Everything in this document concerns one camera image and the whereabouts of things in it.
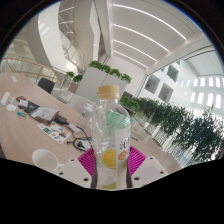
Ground open notebook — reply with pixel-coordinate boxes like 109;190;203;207
28;105;61;125

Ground brown planter with green plants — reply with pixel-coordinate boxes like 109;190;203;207
64;70;84;95

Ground white ceramic mug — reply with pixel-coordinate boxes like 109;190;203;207
31;148;65;175

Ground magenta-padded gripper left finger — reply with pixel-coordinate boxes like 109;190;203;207
56;147;100;190

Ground small black device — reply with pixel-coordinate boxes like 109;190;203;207
54;114;70;126

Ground white computer mouse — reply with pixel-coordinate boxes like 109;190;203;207
5;103;18;112

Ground black office chair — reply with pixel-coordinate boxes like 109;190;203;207
36;76;56;95

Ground clear plastic tumbler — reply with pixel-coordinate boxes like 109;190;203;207
76;102;95;131

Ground colourful sticker sheet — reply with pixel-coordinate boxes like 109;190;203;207
36;121;72;145

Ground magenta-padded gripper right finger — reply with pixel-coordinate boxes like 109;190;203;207
125;145;169;189

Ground black cable bundle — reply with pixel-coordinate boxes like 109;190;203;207
65;124;93;153

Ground ceiling light strips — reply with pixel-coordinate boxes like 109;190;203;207
111;3;188;70

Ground white power adapter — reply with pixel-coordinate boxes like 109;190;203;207
0;91;12;107

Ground row of green trees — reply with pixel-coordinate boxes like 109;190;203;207
119;94;224;168

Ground clear bottle with yellow cap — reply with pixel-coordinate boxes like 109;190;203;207
90;84;132;191

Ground white cabinet topped with plants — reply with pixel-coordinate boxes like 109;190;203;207
75;60;133;105

